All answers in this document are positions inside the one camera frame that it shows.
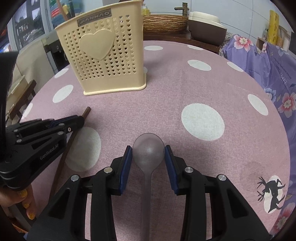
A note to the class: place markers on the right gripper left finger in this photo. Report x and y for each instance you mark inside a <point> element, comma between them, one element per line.
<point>64,216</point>

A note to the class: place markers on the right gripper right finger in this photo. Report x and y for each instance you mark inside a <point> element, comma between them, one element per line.
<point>231,215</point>

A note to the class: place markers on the brown wooden chopstick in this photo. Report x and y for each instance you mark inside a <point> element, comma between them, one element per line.
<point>62,163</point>

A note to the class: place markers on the translucent plastic spoon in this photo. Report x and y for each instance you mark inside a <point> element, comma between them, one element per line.
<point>148,152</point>

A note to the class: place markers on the left hand yellow nails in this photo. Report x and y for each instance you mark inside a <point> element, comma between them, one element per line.
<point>25,197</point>

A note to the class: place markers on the dark wooden chair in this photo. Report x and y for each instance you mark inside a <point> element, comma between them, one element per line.
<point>19,97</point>

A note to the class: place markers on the black water dispenser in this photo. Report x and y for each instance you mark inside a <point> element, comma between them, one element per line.
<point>55,52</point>

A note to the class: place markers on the pink polka dot tablecloth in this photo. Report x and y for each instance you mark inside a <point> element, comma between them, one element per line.
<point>213,115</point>

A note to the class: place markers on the beige plastic utensil holder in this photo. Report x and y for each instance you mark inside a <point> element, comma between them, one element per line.
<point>105,48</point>

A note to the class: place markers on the blue water jug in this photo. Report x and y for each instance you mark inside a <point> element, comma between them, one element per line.
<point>56,16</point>

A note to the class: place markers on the purple floral cloth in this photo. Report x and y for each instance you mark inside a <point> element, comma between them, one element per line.
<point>274,70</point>

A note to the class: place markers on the woven brown basin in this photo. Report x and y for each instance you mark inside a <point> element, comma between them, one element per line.
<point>164,23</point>

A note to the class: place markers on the yellow soap bottle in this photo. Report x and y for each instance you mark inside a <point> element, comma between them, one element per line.
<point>145,10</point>

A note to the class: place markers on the brown cream rice cooker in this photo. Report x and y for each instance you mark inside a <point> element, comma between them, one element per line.
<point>206,28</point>

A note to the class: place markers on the yellow roll package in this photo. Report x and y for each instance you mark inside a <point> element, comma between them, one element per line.
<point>274,20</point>

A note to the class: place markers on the bronze faucet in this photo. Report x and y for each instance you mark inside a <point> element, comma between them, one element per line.
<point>184,8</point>

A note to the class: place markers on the window with frame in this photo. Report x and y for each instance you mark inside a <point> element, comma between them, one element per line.
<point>28,24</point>

